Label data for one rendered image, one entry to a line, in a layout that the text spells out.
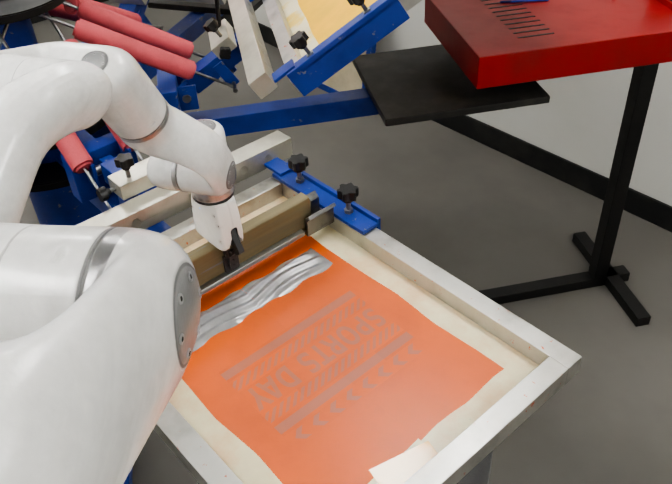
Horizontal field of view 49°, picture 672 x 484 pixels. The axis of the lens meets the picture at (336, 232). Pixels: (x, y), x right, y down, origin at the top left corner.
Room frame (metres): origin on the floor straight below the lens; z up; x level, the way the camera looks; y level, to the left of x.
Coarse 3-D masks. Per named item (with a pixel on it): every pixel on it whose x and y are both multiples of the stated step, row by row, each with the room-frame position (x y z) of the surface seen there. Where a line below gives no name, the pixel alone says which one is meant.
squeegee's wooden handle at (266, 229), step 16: (272, 208) 1.16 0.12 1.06; (288, 208) 1.16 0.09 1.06; (304, 208) 1.19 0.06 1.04; (256, 224) 1.12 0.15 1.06; (272, 224) 1.13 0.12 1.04; (288, 224) 1.16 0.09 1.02; (304, 224) 1.18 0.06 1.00; (256, 240) 1.11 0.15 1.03; (272, 240) 1.13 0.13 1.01; (192, 256) 1.03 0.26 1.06; (208, 256) 1.04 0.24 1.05; (240, 256) 1.08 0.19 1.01; (208, 272) 1.04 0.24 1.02
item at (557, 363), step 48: (288, 192) 1.34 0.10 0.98; (192, 240) 1.20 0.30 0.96; (384, 240) 1.13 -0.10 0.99; (432, 288) 1.00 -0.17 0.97; (528, 336) 0.85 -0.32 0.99; (528, 384) 0.75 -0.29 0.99; (192, 432) 0.69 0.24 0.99; (480, 432) 0.66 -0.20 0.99; (240, 480) 0.61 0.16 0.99; (432, 480) 0.59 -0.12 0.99
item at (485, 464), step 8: (488, 456) 0.81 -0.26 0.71; (480, 464) 0.80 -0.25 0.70; (488, 464) 0.81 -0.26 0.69; (472, 472) 0.79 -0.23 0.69; (480, 472) 0.80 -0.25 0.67; (488, 472) 0.81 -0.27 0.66; (464, 480) 0.79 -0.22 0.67; (472, 480) 0.80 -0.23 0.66; (480, 480) 0.80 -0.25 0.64; (488, 480) 0.81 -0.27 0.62
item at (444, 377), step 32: (288, 256) 1.14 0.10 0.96; (320, 288) 1.04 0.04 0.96; (352, 288) 1.03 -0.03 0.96; (384, 288) 1.03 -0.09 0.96; (288, 320) 0.96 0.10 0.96; (416, 320) 0.94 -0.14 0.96; (448, 352) 0.86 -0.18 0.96; (480, 352) 0.85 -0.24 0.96; (384, 384) 0.79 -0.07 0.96; (416, 384) 0.79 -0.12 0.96; (448, 384) 0.79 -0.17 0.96; (480, 384) 0.78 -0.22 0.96; (416, 416) 0.73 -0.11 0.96
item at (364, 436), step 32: (224, 288) 1.05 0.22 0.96; (256, 320) 0.96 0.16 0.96; (192, 352) 0.89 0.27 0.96; (224, 352) 0.89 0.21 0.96; (192, 384) 0.82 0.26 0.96; (224, 384) 0.81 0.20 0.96; (224, 416) 0.75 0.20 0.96; (256, 416) 0.74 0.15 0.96; (352, 416) 0.73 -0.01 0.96; (384, 416) 0.73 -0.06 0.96; (256, 448) 0.68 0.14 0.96; (288, 448) 0.68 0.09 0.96; (320, 448) 0.68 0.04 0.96; (352, 448) 0.67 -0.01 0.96; (384, 448) 0.67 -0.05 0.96; (288, 480) 0.62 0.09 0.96; (320, 480) 0.62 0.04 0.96; (352, 480) 0.62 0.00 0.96
